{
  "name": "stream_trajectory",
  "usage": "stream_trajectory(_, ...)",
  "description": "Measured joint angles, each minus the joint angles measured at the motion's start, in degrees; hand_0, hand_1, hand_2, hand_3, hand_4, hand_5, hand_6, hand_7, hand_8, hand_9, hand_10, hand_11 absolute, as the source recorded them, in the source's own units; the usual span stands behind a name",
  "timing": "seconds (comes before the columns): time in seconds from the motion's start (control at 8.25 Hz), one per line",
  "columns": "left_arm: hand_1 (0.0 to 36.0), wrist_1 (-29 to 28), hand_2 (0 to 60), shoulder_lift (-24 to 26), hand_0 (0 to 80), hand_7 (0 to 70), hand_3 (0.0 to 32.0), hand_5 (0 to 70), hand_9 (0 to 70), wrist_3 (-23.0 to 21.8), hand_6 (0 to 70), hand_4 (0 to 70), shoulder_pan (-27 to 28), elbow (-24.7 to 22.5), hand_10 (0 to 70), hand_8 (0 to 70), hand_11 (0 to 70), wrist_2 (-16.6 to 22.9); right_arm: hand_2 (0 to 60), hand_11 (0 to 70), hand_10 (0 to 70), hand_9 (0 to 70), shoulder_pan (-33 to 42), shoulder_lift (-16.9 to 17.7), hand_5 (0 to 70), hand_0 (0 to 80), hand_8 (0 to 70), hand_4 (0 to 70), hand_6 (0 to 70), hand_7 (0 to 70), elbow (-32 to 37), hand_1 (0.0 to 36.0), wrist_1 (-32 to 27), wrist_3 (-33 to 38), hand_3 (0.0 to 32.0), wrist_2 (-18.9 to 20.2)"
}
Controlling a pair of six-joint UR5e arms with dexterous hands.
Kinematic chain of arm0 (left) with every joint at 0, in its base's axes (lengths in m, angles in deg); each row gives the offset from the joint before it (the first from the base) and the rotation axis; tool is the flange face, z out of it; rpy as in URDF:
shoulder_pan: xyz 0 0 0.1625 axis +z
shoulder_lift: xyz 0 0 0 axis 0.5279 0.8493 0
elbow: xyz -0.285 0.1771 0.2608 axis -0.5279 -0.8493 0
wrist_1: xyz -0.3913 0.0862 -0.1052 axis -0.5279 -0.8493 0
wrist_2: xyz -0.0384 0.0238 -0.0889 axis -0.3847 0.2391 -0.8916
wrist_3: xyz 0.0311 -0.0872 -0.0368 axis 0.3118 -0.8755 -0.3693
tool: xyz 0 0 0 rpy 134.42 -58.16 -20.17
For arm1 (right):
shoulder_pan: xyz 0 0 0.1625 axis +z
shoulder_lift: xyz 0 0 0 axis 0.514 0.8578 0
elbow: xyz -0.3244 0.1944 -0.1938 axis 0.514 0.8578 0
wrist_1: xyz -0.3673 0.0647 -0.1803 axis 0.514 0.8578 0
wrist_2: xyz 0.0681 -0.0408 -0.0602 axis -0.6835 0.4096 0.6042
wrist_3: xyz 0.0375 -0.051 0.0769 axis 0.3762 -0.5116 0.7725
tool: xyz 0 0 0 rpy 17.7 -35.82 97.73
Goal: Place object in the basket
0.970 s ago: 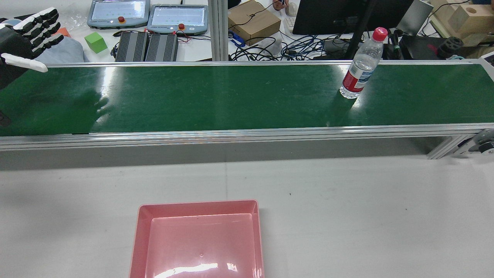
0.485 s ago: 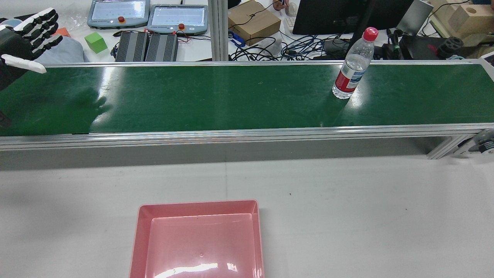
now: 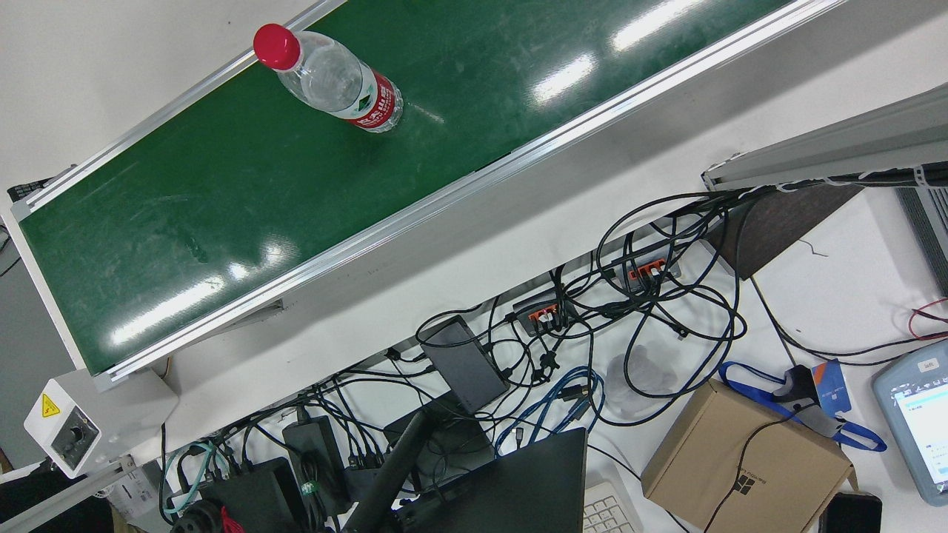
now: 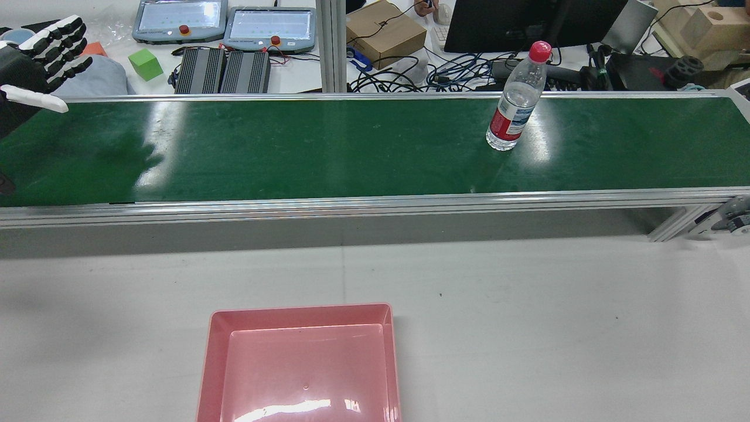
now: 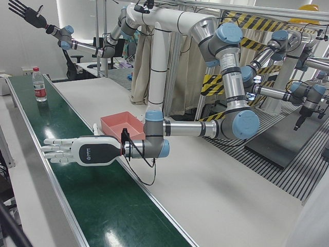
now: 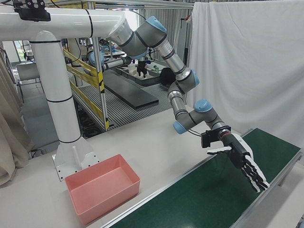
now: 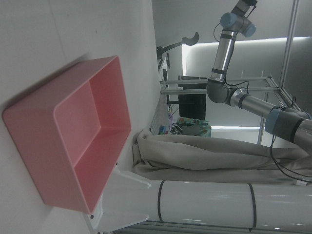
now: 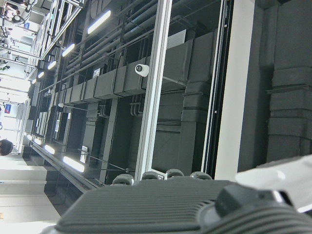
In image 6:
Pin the black background gripper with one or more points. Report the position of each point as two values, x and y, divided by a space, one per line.
142 69

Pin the background robot arm blue caps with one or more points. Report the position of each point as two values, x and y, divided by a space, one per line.
114 63

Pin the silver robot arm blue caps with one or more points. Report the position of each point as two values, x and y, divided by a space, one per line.
173 59

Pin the black round object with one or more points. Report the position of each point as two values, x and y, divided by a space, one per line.
167 77

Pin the pink plastic basket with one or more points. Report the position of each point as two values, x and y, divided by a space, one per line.
99 180

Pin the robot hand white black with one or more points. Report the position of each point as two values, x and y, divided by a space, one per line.
240 152

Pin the grey tray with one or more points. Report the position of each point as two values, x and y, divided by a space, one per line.
152 79

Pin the striped metal grating platform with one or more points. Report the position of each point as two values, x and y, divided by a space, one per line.
147 111

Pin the yellow black hazard barrier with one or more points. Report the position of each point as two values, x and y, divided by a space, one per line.
80 64

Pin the red clamp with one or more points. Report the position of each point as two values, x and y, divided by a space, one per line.
187 19

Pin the white curtain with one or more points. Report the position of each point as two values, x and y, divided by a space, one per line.
249 71

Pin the white chair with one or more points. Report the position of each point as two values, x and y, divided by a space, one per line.
27 72

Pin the green conveyor belt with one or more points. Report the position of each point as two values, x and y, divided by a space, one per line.
202 202

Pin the beige curtain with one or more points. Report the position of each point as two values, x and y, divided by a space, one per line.
12 142

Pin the white T-shaped robot pedestal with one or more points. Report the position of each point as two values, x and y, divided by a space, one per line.
59 95

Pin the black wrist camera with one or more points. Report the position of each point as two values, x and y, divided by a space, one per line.
206 140

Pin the black overhead camera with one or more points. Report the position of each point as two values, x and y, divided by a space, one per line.
33 14

